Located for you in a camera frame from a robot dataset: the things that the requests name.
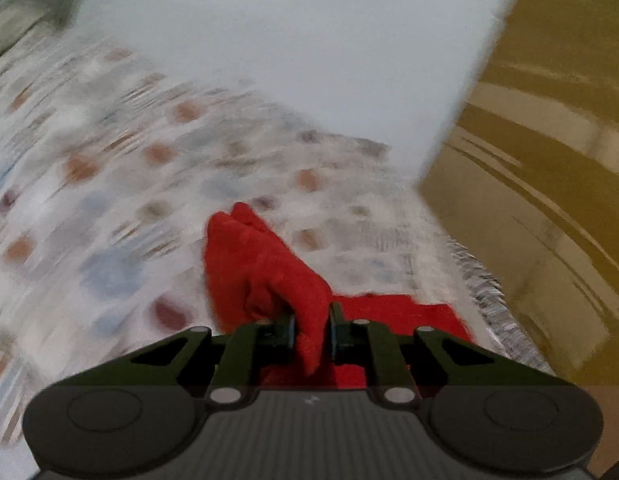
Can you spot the leaf print blanket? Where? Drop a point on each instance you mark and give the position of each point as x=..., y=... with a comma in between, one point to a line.
x=114, y=185

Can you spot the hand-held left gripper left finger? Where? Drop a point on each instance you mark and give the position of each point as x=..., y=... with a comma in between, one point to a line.
x=288, y=331

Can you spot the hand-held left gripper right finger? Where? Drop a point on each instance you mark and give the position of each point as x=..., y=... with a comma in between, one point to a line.
x=338, y=331

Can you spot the metal bed headboard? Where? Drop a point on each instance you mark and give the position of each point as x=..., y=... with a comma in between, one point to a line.
x=29, y=15

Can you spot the zebra striped cloth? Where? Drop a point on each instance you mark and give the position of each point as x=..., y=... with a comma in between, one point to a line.
x=504, y=320

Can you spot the red garment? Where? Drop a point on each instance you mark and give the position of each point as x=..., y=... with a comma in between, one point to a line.
x=264, y=270

